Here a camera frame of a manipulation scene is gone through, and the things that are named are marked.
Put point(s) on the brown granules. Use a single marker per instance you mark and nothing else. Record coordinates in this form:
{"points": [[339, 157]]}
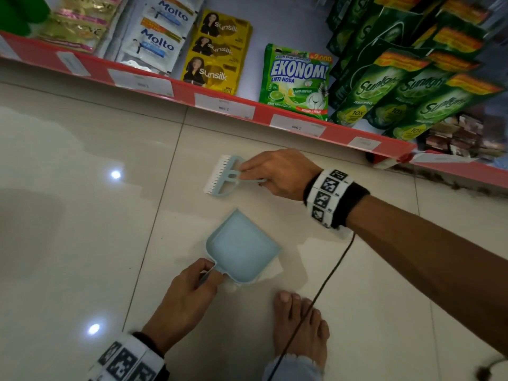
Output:
{"points": [[436, 177]]}

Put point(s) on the light blue plastic dustpan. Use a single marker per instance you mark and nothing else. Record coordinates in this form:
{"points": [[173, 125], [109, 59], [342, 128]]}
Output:
{"points": [[242, 249]]}

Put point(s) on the strip of yellow sachets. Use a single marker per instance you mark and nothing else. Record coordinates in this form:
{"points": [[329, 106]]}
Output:
{"points": [[218, 55]]}

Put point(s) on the person's right foot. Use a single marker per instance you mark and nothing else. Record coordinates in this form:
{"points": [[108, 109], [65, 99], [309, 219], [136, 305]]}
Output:
{"points": [[301, 333]]}

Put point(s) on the row of dark green pouches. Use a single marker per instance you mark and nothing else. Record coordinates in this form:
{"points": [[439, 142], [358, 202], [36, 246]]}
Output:
{"points": [[416, 75]]}

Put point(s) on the person's left hand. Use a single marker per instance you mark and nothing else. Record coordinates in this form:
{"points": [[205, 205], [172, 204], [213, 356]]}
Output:
{"points": [[186, 301]]}

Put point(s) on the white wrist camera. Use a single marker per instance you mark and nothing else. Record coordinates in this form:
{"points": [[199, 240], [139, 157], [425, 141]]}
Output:
{"points": [[344, 232]]}

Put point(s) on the green shampoo bottle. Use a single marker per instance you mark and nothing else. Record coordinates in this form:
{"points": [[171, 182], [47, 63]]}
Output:
{"points": [[12, 19], [37, 7]]}

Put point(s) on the strip of white blue sachets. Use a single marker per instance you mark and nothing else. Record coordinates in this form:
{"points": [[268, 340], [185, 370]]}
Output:
{"points": [[158, 35]]}

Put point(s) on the person's right forearm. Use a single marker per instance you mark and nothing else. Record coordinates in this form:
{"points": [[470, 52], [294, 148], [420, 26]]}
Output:
{"points": [[436, 261]]}

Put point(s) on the store shelf with red edge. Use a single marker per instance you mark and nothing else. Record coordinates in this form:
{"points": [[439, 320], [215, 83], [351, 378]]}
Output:
{"points": [[95, 69]]}

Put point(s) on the light blue small brush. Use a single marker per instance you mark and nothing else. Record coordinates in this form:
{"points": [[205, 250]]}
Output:
{"points": [[222, 178]]}

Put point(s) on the person's right hand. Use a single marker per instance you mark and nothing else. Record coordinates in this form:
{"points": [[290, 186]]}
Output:
{"points": [[285, 174]]}

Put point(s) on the stack of small brown packets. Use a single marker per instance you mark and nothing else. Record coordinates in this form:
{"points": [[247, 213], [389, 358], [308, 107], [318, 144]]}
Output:
{"points": [[460, 138]]}

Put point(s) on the light green detergent pouch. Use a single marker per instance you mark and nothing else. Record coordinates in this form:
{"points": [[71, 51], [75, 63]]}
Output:
{"points": [[295, 83]]}

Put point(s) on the strip of gold sachets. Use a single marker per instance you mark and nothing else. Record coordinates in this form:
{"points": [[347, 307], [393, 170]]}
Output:
{"points": [[79, 23]]}

